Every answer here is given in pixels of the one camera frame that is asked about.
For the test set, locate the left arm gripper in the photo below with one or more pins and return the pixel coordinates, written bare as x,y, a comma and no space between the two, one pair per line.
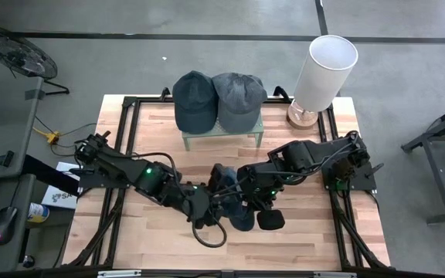
203,206

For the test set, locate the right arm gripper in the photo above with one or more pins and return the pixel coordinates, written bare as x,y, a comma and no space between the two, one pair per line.
259,187

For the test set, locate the navy blue baseball cap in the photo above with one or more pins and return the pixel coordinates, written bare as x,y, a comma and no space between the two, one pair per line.
242,222

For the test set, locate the dark charcoal baseball cap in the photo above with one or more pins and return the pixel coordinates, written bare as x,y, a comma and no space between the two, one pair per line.
195,100

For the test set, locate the light grey baseball cap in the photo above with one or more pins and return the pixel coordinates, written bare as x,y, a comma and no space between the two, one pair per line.
240,90

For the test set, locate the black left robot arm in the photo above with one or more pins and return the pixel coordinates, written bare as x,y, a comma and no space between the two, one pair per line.
130,170

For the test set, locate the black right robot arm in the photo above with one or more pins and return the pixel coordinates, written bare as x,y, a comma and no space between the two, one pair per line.
307,154

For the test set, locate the green perforated metal shelf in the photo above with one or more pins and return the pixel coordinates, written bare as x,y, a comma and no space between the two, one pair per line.
191,136

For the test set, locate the black table clamp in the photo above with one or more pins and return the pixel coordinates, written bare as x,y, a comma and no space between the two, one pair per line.
282,92
165,93

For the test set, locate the white shade table lamp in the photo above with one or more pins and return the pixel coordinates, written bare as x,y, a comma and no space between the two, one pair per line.
323,77

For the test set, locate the white printed box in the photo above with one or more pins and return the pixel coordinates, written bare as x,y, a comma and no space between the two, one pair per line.
58,199

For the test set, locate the black angled support bar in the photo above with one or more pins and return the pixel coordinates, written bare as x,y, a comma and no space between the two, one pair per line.
45,171

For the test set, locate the white yellow drink can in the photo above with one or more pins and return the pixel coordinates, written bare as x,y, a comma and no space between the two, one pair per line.
39,212

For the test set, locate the grey metal cart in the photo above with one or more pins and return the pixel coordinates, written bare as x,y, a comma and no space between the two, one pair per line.
442,162

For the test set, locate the black caster wheel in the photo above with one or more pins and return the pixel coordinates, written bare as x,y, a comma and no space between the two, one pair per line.
28,261

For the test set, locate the black wedge stand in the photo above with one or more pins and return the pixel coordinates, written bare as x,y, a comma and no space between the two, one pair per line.
4,159

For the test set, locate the black computer mouse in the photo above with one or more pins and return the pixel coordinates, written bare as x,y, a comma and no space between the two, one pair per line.
4,224

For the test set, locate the grey desk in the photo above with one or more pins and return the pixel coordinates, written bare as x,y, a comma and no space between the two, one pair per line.
2,116

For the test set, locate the black floor fan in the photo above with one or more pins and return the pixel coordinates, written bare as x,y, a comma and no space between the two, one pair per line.
18,54

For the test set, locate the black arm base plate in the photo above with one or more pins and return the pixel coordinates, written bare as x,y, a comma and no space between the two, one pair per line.
357,183
91,181

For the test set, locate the silver metal bracket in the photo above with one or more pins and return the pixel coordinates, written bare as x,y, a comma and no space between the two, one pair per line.
334,274
120,274

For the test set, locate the black aluminium table frame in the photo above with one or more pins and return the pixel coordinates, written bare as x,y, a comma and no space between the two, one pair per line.
129,101

